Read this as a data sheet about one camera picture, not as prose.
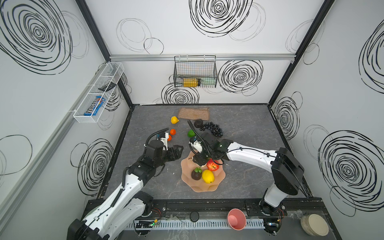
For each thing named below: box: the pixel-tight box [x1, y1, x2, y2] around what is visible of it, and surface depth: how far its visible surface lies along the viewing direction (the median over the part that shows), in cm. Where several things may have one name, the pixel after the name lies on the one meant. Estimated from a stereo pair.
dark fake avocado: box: [194, 119, 203, 128], surface depth 107 cm
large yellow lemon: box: [202, 169, 215, 184], surface depth 81 cm
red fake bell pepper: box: [206, 158, 219, 171], surface depth 82 cm
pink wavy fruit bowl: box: [180, 149, 226, 193], surface depth 82 cm
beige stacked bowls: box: [300, 213, 329, 237], surface depth 66 cm
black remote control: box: [98, 81, 117, 92], surface depth 82 cm
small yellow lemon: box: [170, 116, 180, 125], surface depth 109 cm
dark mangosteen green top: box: [191, 167, 202, 181], surface depth 82 cm
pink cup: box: [227, 202, 247, 231], surface depth 71 cm
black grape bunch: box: [199, 121, 224, 138], surface depth 104 cm
